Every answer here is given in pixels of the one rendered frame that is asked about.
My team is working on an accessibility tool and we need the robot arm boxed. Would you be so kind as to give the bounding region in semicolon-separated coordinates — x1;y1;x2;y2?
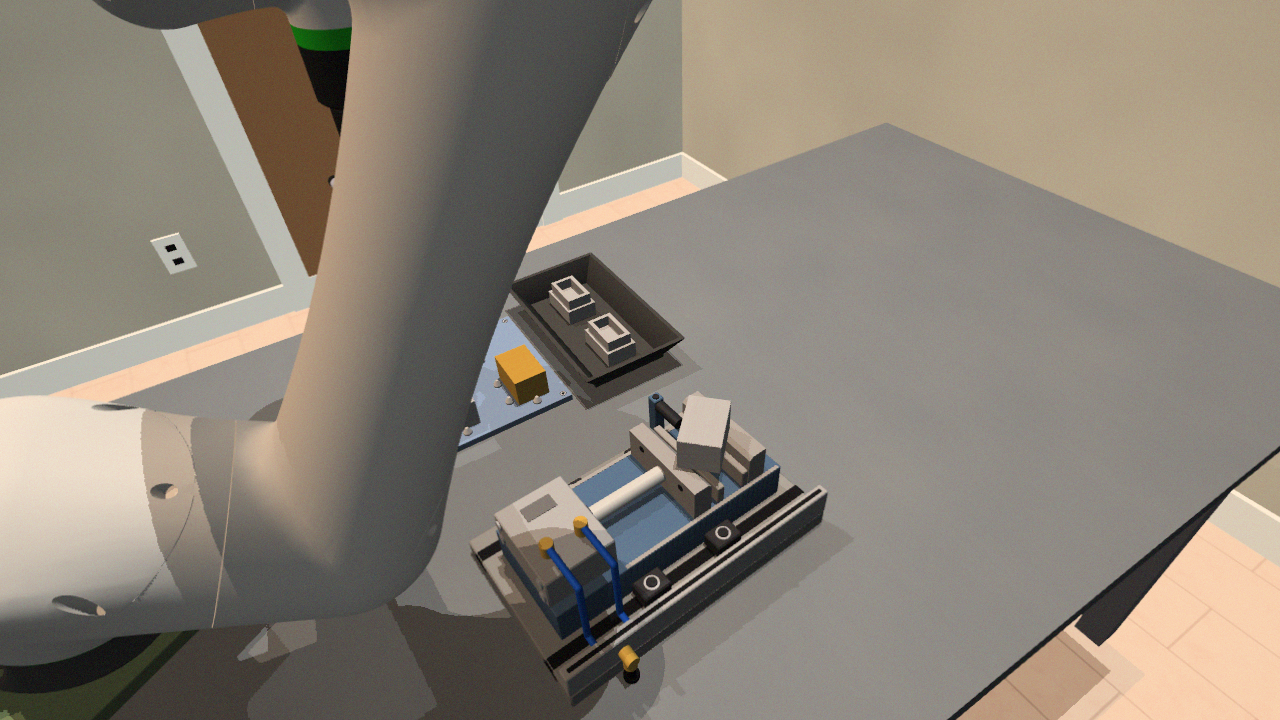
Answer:
0;0;652;694

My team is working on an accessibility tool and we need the orange rectangular block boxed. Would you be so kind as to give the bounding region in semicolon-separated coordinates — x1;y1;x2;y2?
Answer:
494;345;549;405

